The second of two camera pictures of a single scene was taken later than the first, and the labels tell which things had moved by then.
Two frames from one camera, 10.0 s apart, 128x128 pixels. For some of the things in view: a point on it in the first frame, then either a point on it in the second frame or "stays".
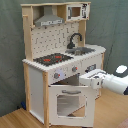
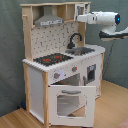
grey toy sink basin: x=80 y=50 stays
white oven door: x=72 y=105 stays
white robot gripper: x=93 y=78 to x=90 y=18
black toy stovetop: x=51 y=59 stays
